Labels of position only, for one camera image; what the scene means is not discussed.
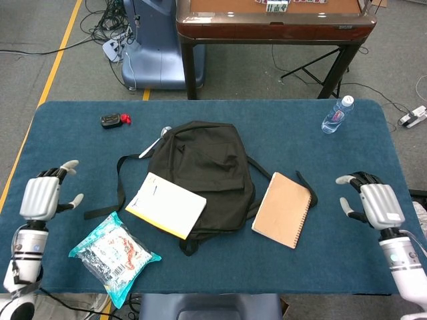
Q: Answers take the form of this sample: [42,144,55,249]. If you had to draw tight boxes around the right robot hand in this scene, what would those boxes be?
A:
[335,171,406,231]

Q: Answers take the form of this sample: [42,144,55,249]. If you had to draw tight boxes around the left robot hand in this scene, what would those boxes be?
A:
[19,159,85,223]

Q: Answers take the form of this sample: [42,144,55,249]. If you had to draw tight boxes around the white book yellow spine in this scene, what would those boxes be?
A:
[125,171,207,241]

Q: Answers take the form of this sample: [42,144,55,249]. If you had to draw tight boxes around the black backpack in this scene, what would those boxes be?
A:
[83,121,320,257]

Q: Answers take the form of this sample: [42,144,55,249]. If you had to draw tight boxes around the teal white snack bag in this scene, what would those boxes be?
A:
[68,211,163,310]

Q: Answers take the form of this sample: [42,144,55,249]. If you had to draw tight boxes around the white pink fabric item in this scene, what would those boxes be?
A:
[412,199,427,231]

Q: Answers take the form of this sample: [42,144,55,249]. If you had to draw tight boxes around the blue felt table cover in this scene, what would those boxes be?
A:
[0,99,427,296]

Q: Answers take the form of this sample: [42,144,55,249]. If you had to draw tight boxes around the white power strip black plug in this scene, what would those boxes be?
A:
[398,105,427,129]

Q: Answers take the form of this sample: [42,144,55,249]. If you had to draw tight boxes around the brown spiral notebook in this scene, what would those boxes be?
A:
[251,171,313,250]

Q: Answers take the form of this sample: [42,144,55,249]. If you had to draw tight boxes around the clear water bottle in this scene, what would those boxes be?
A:
[320,95,355,135]

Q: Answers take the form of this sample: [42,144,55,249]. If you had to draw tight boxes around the small black device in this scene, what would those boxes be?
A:
[100,113,123,130]

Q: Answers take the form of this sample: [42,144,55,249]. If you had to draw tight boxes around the white power strip with plugs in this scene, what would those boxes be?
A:
[101,31,134,63]

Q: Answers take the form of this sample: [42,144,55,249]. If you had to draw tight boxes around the blue grey machine base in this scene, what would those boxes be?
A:
[121,0,206,90]

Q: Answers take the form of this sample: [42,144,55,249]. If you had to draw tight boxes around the blue grey robot torso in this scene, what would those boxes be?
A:
[138,293,284,320]

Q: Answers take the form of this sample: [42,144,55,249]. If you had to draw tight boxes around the brown mahjong table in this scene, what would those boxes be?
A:
[175,0,378,100]

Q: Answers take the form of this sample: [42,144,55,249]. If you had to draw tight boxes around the green print mahjong tiles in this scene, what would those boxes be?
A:
[266,0,290,13]

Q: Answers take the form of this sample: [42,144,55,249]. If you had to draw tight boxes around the white handled spoon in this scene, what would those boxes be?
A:
[138,125,173,159]

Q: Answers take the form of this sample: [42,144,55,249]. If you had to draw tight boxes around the black cable tangle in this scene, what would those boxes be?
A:
[79,0,134,44]

